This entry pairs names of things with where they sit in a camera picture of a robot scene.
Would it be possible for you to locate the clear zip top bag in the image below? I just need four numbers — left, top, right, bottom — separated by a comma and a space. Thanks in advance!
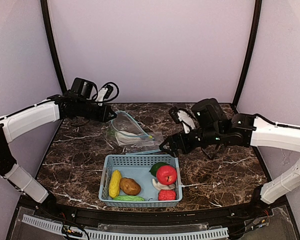
106, 110, 149, 147

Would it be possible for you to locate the clear zip bag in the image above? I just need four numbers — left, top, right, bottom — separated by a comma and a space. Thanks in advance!
125, 131, 164, 155
106, 110, 149, 147

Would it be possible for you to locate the white bitter gourd toy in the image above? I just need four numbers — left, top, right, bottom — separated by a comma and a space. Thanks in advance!
114, 131, 142, 146

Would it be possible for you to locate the red apple toy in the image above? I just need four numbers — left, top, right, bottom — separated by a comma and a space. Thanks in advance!
156, 165, 178, 186

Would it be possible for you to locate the white mushroom toy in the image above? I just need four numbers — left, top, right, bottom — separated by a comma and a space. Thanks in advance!
152, 178, 176, 191

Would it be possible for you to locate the brown potato toy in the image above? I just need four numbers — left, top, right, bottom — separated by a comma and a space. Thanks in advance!
119, 177, 141, 196

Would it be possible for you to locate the green cucumber toy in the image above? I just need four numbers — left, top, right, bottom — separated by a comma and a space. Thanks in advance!
113, 195, 145, 202

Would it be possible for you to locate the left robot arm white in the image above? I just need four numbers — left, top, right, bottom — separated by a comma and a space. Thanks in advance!
0, 77, 120, 205

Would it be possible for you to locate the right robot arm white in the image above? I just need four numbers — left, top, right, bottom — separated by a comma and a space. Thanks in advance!
159, 98, 300, 205

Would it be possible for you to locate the green round fruit toy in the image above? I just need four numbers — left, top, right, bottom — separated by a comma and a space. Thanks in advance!
149, 162, 168, 177

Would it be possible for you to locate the light blue plastic basket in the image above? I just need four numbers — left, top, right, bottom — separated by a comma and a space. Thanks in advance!
98, 154, 183, 208

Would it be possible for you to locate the red raspberry toy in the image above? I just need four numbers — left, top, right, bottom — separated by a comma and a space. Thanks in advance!
158, 189, 177, 201

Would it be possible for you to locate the yellow corn toy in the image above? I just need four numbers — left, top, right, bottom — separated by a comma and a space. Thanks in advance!
108, 170, 122, 199

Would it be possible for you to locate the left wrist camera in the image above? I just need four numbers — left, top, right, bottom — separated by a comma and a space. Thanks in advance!
95, 84, 114, 102

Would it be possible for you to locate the grey slotted cable duct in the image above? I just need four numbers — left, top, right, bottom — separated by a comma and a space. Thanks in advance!
21, 214, 229, 240

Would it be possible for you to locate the black aluminium frame rail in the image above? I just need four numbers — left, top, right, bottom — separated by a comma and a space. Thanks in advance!
32, 203, 272, 227

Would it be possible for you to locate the left black frame post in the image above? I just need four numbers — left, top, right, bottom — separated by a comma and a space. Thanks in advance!
40, 0, 67, 93

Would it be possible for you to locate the black frame post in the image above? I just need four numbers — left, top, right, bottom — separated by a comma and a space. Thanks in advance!
40, 0, 67, 93
232, 0, 263, 108

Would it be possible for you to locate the right black frame post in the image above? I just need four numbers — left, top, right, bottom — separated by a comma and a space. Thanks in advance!
232, 0, 263, 108

